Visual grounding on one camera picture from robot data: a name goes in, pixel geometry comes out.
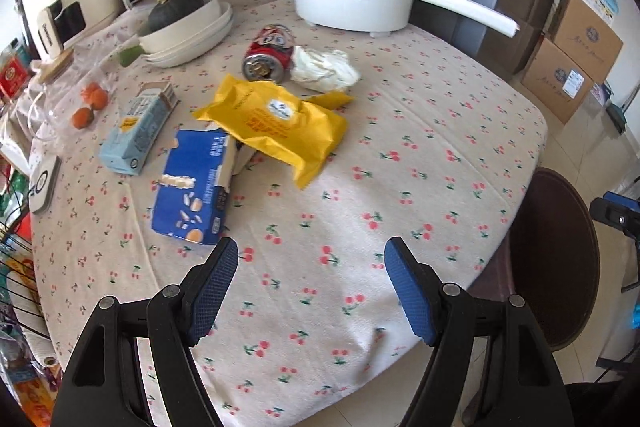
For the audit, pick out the small tangerine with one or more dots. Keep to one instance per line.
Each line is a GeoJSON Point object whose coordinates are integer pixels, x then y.
{"type": "Point", "coordinates": [83, 118]}
{"type": "Point", "coordinates": [95, 96]}

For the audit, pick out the yellow plastic bag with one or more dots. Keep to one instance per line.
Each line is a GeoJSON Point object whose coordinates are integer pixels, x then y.
{"type": "Point", "coordinates": [275, 122]}

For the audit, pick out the white tissue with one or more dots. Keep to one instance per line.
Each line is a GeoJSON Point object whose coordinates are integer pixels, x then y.
{"type": "Point", "coordinates": [325, 69]}

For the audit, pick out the dark green pumpkin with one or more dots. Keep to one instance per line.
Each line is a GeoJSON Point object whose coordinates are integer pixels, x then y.
{"type": "Point", "coordinates": [175, 9]}

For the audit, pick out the small white round-button device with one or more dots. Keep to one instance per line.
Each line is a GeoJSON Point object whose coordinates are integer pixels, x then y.
{"type": "Point", "coordinates": [44, 184]}

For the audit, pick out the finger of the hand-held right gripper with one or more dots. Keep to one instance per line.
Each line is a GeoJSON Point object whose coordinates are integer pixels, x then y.
{"type": "Point", "coordinates": [612, 207]}

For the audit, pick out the brown cardboard box with label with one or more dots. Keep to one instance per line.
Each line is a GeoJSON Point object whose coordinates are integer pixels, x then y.
{"type": "Point", "coordinates": [555, 82]}

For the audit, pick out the round brown stool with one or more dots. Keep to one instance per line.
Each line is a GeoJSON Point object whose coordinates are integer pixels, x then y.
{"type": "Point", "coordinates": [555, 257]}

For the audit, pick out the white bowl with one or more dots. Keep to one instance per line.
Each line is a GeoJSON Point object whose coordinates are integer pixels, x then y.
{"type": "Point", "coordinates": [195, 29]}

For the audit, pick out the stacked white bowls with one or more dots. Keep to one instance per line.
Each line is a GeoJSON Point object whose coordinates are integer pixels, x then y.
{"type": "Point", "coordinates": [210, 44]}

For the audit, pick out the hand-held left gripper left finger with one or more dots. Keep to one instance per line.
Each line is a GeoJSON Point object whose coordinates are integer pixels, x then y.
{"type": "Point", "coordinates": [212, 292]}

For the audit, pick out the crushed red drink can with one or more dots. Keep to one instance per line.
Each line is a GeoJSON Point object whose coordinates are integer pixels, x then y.
{"type": "Point", "coordinates": [267, 57]}

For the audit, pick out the light blue drink carton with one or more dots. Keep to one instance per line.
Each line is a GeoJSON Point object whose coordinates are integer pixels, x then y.
{"type": "Point", "coordinates": [135, 132]}

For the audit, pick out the cherry print tablecloth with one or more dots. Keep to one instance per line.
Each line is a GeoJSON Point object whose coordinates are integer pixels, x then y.
{"type": "Point", "coordinates": [400, 132]}

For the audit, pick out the jar with red label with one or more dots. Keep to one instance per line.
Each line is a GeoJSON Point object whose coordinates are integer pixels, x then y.
{"type": "Point", "coordinates": [12, 77]}

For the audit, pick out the small green fruit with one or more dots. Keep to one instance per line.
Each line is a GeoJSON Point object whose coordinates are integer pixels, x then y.
{"type": "Point", "coordinates": [130, 56]}

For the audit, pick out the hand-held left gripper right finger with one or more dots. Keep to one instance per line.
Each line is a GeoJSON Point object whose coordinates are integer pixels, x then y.
{"type": "Point", "coordinates": [407, 292]}

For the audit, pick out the blue biscuit box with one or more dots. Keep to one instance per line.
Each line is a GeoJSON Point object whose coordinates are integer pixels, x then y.
{"type": "Point", "coordinates": [192, 187]}

